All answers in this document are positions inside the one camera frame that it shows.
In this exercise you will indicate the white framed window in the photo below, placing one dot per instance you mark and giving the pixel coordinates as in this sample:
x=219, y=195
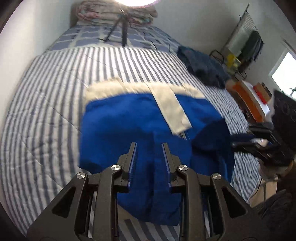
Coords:
x=285, y=74

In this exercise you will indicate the blue checkered bed sheet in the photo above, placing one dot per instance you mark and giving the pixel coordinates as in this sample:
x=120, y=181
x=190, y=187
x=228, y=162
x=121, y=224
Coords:
x=76, y=37

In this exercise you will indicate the black metal clothes rack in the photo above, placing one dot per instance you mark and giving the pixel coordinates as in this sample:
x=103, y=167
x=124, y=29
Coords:
x=231, y=37

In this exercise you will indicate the dark hanging garment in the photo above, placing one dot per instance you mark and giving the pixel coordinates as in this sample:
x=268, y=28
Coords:
x=253, y=48

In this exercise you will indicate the striped hanging towel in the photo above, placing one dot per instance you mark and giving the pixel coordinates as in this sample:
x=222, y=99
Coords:
x=242, y=34

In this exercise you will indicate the stack of books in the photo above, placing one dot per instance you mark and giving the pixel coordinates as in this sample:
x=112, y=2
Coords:
x=262, y=92

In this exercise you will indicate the yellow box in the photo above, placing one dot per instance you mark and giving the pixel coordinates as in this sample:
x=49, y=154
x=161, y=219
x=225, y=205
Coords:
x=231, y=61

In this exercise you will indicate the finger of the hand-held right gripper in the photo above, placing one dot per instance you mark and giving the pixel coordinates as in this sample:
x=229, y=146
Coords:
x=252, y=148
x=262, y=132

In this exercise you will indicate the dark blue folded clothes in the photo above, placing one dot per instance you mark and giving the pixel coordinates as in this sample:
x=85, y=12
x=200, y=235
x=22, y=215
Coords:
x=203, y=64

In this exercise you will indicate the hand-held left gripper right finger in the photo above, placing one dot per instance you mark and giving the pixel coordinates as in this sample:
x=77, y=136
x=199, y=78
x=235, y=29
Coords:
x=172, y=166

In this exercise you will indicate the orange cloth-covered table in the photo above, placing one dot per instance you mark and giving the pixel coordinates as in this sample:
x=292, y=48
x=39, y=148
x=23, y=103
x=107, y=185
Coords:
x=248, y=99

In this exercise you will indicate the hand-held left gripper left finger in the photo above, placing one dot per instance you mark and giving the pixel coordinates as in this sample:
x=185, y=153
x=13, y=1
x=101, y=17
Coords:
x=126, y=166

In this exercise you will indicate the beige and blue work jacket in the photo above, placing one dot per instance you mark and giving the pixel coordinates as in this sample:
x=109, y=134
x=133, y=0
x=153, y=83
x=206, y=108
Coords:
x=120, y=120

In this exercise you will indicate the folded floral quilt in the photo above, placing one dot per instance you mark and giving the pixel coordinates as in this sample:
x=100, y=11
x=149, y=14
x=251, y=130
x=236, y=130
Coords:
x=97, y=14

